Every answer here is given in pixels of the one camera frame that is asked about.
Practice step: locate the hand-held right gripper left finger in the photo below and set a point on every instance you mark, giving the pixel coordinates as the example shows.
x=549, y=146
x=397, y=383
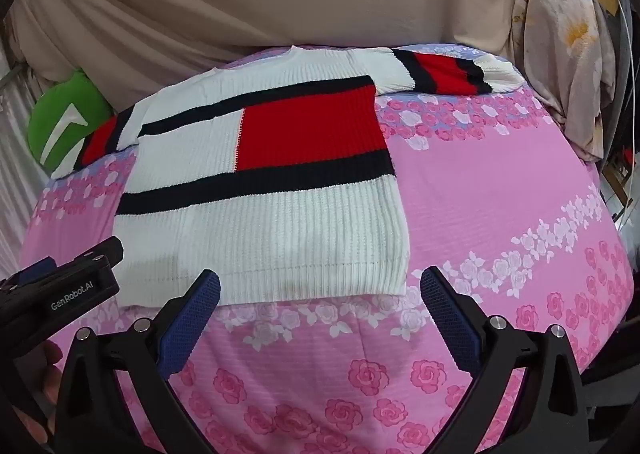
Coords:
x=192, y=319

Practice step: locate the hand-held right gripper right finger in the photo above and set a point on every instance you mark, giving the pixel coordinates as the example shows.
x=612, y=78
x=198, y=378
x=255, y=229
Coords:
x=450, y=319

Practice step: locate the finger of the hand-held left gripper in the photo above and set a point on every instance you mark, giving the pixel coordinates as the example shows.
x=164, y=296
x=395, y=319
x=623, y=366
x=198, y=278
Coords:
x=102, y=251
x=37, y=270

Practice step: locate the white red navy knit sweater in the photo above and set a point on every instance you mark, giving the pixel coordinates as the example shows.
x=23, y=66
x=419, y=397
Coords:
x=300, y=234

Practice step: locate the person's left hand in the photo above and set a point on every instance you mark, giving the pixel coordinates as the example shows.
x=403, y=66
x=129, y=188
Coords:
x=52, y=374

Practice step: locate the white pleated curtain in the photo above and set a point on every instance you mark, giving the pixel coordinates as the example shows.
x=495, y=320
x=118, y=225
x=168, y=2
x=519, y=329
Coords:
x=15, y=158

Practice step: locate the pink floral bedsheet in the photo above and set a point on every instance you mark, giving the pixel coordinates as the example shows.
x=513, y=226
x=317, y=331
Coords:
x=500, y=184

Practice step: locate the green cushion with white mark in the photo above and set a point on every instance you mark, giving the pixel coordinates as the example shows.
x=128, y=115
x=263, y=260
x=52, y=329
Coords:
x=52, y=113

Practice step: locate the cream floral cloth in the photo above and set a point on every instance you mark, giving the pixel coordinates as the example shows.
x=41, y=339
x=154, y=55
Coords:
x=550, y=33

